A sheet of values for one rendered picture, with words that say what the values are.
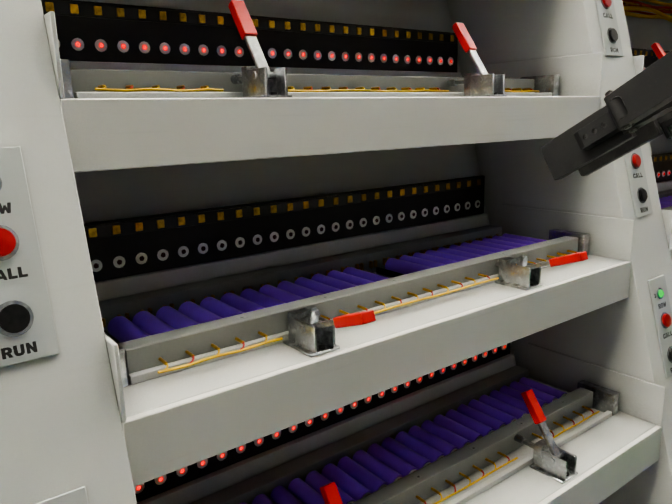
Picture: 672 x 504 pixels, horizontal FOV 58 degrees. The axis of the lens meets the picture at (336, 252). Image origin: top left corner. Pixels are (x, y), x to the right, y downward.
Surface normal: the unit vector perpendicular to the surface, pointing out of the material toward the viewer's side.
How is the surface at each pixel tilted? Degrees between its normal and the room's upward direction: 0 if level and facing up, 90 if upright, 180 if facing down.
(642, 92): 91
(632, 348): 90
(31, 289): 90
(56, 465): 90
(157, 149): 105
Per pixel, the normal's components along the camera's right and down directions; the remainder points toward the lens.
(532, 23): -0.80, 0.15
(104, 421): 0.58, -0.11
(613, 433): -0.03, -0.98
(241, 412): 0.60, 0.16
